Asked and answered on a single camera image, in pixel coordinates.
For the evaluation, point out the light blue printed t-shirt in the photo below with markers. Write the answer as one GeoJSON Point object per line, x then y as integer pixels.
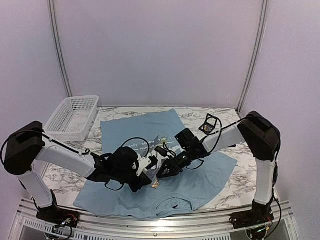
{"type": "Point", "coordinates": [180, 194]}

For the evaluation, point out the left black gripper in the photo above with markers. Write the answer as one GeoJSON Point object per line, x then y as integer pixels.
{"type": "Point", "coordinates": [144, 180]}

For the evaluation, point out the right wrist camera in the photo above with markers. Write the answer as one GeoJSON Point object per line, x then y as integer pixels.
{"type": "Point", "coordinates": [163, 152]}

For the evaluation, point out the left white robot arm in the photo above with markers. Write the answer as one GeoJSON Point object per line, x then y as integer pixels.
{"type": "Point", "coordinates": [30, 143]}

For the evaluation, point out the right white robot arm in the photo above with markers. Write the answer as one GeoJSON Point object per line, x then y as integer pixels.
{"type": "Point", "coordinates": [262, 138]}

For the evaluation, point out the open black brooch box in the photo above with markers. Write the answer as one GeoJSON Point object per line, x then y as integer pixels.
{"type": "Point", "coordinates": [209, 124]}

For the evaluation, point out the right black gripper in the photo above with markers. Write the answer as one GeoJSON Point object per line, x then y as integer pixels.
{"type": "Point", "coordinates": [173, 167]}

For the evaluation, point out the aluminium front rail frame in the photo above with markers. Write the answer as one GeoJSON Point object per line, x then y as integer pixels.
{"type": "Point", "coordinates": [201, 225]}

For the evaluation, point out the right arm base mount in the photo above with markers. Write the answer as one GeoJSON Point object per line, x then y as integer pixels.
{"type": "Point", "coordinates": [259, 214]}

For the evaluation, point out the white perforated plastic basket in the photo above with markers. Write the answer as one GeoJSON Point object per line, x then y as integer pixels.
{"type": "Point", "coordinates": [72, 119]}

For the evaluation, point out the right wall aluminium profile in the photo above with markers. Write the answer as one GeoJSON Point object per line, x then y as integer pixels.
{"type": "Point", "coordinates": [257, 46]}

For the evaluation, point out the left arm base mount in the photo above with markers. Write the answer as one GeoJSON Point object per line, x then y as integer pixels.
{"type": "Point", "coordinates": [56, 215]}

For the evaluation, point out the wall aluminium profile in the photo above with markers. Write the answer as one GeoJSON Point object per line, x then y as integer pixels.
{"type": "Point", "coordinates": [257, 46]}
{"type": "Point", "coordinates": [58, 47]}

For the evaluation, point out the left wall aluminium profile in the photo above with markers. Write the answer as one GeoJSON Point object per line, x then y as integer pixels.
{"type": "Point", "coordinates": [58, 47]}

